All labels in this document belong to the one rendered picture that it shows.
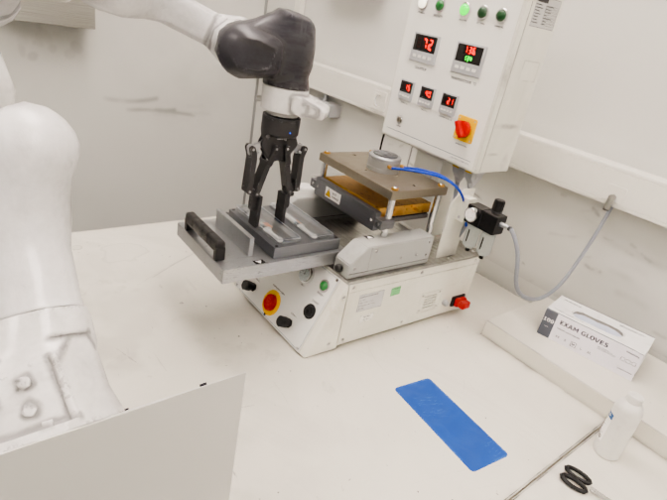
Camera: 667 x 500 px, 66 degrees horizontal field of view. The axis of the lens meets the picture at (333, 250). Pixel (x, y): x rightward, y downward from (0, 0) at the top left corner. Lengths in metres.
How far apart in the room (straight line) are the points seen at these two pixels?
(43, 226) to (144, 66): 1.79
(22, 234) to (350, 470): 0.61
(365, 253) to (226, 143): 1.70
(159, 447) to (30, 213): 0.31
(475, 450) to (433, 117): 0.76
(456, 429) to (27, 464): 0.76
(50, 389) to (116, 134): 1.89
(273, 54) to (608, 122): 0.91
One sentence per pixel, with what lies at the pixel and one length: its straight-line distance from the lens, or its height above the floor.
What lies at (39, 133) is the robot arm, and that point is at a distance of 0.69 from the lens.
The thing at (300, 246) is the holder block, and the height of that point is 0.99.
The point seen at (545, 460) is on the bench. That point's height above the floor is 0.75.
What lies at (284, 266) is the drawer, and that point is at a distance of 1.04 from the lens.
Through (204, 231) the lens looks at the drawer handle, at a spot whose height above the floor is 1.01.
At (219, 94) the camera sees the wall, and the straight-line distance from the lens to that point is 2.60.
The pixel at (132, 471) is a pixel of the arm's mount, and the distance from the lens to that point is 0.63.
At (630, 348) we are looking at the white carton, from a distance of 1.36.
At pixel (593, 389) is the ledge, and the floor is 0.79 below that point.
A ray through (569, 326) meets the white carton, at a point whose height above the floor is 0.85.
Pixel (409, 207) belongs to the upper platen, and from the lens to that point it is 1.21.
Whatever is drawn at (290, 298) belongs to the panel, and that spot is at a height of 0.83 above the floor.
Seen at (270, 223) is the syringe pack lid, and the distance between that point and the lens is 1.09.
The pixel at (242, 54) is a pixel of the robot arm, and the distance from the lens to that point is 0.96.
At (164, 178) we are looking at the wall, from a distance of 2.60.
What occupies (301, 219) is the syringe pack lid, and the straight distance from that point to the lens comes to 1.14.
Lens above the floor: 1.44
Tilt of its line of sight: 25 degrees down
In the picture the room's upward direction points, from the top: 11 degrees clockwise
